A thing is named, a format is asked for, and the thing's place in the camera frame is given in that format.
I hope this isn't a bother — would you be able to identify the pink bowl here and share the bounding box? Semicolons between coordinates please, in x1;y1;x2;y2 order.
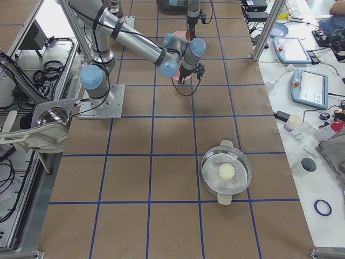
172;64;192;85

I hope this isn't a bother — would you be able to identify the steel mixing bowl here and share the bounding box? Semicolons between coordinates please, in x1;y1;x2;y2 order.
36;106;70;126

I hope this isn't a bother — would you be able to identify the pink plate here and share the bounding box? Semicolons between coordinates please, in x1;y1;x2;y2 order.
172;30;190;44

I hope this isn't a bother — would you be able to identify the brown paper table mat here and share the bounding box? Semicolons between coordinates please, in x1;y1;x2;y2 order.
38;1;313;258

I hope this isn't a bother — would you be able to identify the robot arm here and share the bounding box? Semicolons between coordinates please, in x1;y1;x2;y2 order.
168;0;201;38
68;1;206;85

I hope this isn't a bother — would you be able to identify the blue plate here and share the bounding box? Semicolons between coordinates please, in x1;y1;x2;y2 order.
270;22;289;38

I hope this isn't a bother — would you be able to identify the teach pendant far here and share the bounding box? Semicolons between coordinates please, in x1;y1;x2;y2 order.
273;37;312;64

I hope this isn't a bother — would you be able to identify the white round food in pot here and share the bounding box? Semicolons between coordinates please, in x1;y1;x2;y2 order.
218;163;235;180

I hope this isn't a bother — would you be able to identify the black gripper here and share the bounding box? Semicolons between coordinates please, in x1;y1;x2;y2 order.
178;67;192;84
188;16;196;34

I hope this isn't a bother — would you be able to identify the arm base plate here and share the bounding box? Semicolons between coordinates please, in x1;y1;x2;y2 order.
78;85;126;119

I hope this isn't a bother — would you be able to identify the steel pot with handles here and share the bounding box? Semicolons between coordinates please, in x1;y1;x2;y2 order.
200;140;253;205

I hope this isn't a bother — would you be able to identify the teach pendant near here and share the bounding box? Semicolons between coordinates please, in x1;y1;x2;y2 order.
290;69;328;110

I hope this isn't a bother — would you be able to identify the black power adapter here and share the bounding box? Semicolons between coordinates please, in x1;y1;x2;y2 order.
274;111;291;122

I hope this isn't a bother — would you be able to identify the blue rubber ring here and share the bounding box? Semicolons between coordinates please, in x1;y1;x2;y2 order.
313;199;332;216

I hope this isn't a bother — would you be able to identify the red apple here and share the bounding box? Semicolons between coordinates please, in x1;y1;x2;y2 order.
185;31;190;40

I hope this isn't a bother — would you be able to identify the teach pendant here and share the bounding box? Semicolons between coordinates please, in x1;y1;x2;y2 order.
290;69;328;110
273;37;312;64

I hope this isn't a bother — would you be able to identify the aluminium frame post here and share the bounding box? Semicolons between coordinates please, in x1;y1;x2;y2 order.
252;0;285;62

